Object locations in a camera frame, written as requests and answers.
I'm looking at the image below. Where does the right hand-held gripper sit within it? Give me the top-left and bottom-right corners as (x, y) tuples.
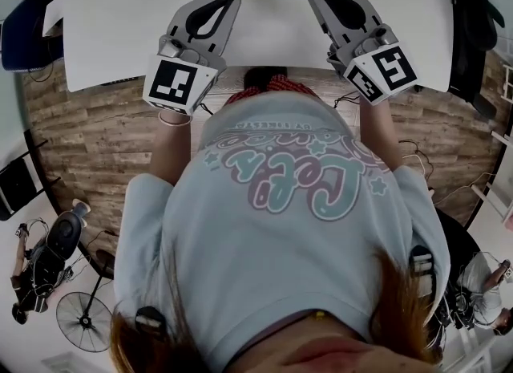
(305, 0), (419, 107)

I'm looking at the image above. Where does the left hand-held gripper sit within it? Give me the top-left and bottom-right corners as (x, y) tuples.
(142, 0), (244, 117)

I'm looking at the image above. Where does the person's left forearm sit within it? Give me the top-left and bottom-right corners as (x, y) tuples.
(148, 110), (193, 186)

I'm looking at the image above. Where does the person's right forearm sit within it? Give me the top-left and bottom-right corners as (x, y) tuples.
(357, 96), (404, 172)

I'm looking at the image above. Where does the person's black left shoe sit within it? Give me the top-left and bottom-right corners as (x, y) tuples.
(244, 67), (271, 89)

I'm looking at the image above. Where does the thin gold bangle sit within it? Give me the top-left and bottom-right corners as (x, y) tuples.
(157, 111), (193, 128)

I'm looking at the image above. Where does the black office chair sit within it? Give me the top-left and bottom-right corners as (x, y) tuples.
(448, 0), (509, 123)

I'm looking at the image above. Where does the blue chair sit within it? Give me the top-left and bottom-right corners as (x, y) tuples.
(0, 0), (67, 74)

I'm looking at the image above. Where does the person's light blue printed t-shirt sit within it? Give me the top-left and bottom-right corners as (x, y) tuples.
(114, 91), (452, 371)

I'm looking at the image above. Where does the person's head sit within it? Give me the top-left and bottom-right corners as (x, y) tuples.
(248, 310), (426, 373)

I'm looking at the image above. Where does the black thin cable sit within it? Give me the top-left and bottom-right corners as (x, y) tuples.
(332, 91), (362, 111)

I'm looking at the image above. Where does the white wire shelf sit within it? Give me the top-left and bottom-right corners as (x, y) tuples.
(502, 62), (513, 104)

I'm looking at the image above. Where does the white floor cable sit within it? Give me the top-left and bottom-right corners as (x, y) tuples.
(400, 150), (498, 209)

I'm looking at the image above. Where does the black metal frame rack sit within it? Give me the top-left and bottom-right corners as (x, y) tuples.
(0, 150), (61, 222)

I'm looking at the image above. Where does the black shoulder strap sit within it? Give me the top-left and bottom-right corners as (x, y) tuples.
(135, 306), (168, 339)
(409, 245), (438, 301)

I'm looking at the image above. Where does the black pedestal floor fan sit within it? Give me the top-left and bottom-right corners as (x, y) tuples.
(55, 249), (117, 353)

